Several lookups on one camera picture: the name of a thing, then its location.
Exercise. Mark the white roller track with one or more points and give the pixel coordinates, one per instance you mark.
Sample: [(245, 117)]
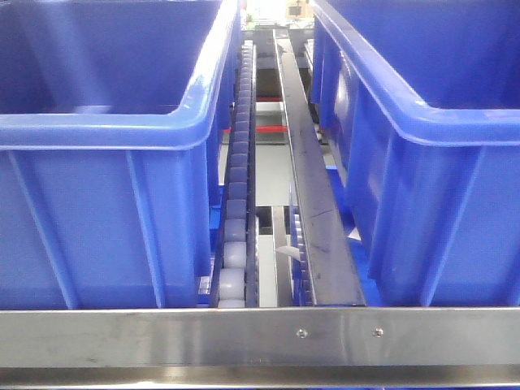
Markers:
[(234, 281)]

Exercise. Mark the large blue bin left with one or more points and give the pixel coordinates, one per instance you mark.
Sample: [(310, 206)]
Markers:
[(111, 117)]

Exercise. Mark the large blue bin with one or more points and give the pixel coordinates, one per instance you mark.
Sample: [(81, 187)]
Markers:
[(111, 117), (420, 100)]

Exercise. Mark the large blue bin right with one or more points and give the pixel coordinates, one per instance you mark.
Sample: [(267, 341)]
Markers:
[(420, 100)]

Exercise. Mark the steel divider rail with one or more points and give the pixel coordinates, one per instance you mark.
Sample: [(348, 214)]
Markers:
[(327, 266)]

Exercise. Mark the steel front rail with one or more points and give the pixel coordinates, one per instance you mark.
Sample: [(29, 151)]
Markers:
[(260, 348)]

